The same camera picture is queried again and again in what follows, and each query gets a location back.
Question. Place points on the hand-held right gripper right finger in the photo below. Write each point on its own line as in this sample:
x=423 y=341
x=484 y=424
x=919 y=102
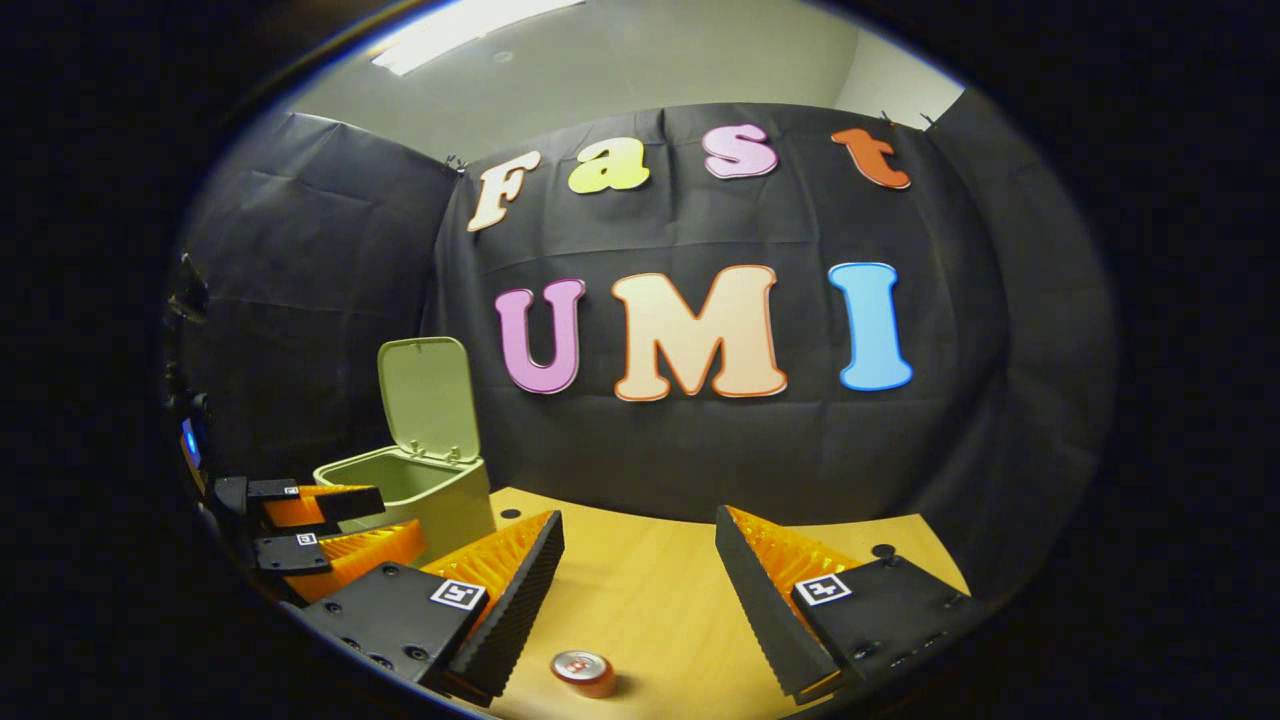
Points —
x=765 y=610

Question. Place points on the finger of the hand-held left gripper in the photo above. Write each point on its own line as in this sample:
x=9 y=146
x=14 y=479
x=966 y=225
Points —
x=350 y=503
x=285 y=552

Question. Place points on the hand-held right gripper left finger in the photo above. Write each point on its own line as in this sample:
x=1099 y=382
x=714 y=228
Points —
x=515 y=600

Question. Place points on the green desktop garbage bin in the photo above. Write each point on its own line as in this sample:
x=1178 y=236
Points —
x=450 y=500

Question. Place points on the red pop can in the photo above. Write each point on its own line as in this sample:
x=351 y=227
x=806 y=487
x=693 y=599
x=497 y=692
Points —
x=585 y=675

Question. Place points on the wooden desktop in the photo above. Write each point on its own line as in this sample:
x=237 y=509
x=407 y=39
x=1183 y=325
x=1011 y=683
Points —
x=650 y=600

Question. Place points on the black backdrop cloth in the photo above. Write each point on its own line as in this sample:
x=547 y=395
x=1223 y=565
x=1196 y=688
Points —
x=640 y=450

